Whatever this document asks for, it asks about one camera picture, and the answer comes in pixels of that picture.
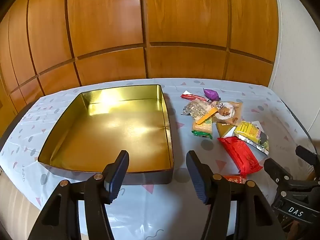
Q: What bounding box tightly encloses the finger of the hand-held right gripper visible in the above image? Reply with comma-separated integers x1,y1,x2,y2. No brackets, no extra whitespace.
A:
264,158,300,200
295,145,320,180

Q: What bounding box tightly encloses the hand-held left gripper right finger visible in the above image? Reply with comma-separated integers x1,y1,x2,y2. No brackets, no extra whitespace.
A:
186,150,287,240

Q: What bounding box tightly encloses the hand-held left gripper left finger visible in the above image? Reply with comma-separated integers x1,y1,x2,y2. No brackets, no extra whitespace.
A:
29,150,130,240

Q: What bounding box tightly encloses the large red snack packet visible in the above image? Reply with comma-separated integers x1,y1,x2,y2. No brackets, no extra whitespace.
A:
217,137,264,175

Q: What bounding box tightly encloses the small red orange packet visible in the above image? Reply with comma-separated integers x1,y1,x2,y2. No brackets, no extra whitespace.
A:
221,175,247,185

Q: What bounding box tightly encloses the gold rectangular tin box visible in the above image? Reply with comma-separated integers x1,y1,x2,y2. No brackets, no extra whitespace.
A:
37,84,175,185

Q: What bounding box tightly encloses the green cracker packet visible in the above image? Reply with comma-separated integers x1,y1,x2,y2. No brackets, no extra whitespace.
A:
192,116,213,140

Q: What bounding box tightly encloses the yellow seaweed snack packet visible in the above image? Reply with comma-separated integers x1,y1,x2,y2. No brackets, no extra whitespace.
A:
233,121,270,155

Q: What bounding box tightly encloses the long white gold sachet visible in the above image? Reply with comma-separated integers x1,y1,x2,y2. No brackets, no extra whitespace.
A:
216,120,262,138

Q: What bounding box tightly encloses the clear packet with orange strip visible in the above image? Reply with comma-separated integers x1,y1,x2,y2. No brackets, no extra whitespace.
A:
182,100,218,125

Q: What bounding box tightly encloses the round pastry packet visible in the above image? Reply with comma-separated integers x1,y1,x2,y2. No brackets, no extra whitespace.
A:
211,101,244,126

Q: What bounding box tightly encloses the small red candy packet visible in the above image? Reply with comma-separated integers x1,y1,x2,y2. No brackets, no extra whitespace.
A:
181,90,204,100

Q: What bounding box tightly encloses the purple snack packet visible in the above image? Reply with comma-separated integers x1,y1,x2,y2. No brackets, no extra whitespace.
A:
203,88,222,101

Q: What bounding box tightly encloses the white patterned tablecloth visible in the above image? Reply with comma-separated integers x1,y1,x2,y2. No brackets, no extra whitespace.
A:
0,78,320,240

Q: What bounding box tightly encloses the wooden panelled wardrobe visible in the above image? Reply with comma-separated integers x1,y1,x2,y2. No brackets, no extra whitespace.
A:
0,0,280,120

